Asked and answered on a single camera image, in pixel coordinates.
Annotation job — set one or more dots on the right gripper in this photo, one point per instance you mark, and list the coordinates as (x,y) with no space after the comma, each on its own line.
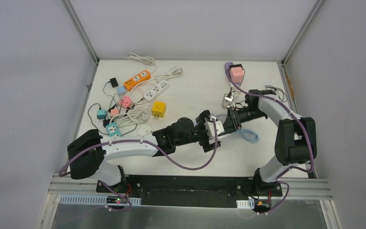
(232,122)

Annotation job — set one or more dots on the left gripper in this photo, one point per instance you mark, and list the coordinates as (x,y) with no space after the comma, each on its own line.
(203,131)

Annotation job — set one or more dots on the pink cube socket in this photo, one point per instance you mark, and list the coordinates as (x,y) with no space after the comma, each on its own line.
(236,73)

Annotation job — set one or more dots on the yellow white cube socket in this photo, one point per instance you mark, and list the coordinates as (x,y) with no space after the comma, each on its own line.
(158,109)

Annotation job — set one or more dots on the purple power strip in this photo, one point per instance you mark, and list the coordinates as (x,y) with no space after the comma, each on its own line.
(226,65)

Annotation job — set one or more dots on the white plug adapter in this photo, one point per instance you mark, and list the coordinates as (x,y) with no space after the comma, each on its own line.
(144,130)

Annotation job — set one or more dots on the teal power strip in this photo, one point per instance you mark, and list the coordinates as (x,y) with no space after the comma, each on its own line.
(113,130)

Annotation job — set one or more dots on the salmon pink charger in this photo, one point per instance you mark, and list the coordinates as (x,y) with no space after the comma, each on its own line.
(114,112)

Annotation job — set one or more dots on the teal usb charger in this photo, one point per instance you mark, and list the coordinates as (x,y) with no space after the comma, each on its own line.
(101,114)

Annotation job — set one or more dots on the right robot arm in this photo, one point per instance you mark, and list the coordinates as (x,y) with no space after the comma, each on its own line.
(295,142)

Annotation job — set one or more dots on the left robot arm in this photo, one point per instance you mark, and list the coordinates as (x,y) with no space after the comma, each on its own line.
(90,153)

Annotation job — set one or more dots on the pink round socket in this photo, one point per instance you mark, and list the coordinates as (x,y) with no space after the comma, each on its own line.
(125,102)

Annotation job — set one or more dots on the white power strip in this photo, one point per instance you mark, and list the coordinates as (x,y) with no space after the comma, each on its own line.
(156,91)

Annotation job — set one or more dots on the orange power strip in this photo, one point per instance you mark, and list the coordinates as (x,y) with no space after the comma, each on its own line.
(135,80)

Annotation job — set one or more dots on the light blue small charger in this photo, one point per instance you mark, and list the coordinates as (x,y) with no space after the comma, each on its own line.
(120,90)

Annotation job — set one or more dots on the small black charger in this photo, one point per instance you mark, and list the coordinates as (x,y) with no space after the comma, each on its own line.
(114,82)

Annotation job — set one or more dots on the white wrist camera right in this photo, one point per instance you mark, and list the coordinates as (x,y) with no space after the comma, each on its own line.
(228,99)

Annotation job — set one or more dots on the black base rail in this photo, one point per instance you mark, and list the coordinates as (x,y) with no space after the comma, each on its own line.
(189,191)

